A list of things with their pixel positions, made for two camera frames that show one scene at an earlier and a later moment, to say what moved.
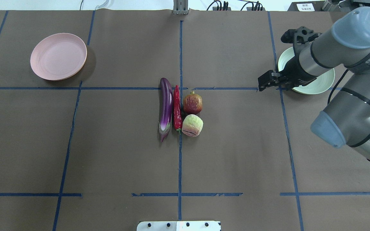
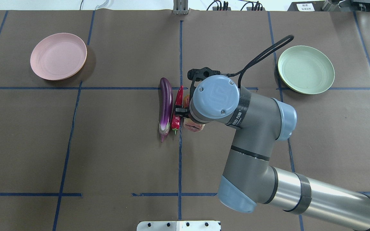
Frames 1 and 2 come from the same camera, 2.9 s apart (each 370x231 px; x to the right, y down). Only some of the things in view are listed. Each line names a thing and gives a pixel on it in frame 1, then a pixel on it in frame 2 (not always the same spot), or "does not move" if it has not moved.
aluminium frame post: x=180 y=7 does not move
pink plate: x=58 y=56 does not move
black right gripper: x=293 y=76 to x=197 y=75
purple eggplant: x=166 y=106 does not move
